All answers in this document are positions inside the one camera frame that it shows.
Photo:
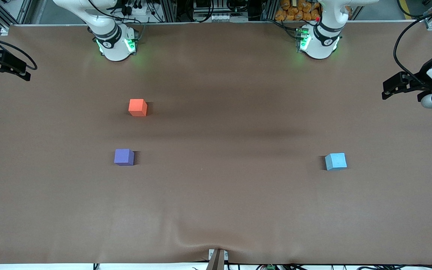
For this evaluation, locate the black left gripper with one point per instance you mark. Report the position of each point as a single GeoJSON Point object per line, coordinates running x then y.
{"type": "Point", "coordinates": [421, 80]}

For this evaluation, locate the light blue foam cube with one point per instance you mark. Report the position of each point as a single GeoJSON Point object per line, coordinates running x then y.
{"type": "Point", "coordinates": [336, 161]}

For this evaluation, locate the white Franka right arm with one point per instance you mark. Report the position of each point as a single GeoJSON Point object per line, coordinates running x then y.
{"type": "Point", "coordinates": [113, 50]}

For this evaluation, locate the white Franka left arm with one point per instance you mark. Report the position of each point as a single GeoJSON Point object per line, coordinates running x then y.
{"type": "Point", "coordinates": [319, 48]}

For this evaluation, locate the white terminal block row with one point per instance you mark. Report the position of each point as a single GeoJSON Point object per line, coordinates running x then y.
{"type": "Point", "coordinates": [220, 17]}

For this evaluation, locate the pile of orange objects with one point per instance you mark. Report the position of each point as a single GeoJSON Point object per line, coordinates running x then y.
{"type": "Point", "coordinates": [294, 11]}

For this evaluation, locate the orange foam cube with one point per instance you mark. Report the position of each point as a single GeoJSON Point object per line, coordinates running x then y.
{"type": "Point", "coordinates": [137, 107]}

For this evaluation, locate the white power strip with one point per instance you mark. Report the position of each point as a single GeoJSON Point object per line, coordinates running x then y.
{"type": "Point", "coordinates": [135, 9]}

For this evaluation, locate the purple foam cube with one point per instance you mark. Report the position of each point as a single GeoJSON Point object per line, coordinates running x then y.
{"type": "Point", "coordinates": [123, 156]}

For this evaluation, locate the brown table mat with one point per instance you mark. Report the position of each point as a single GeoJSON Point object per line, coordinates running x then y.
{"type": "Point", "coordinates": [216, 195]}

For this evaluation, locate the small green connector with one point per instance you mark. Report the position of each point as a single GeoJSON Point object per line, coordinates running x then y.
{"type": "Point", "coordinates": [270, 267]}

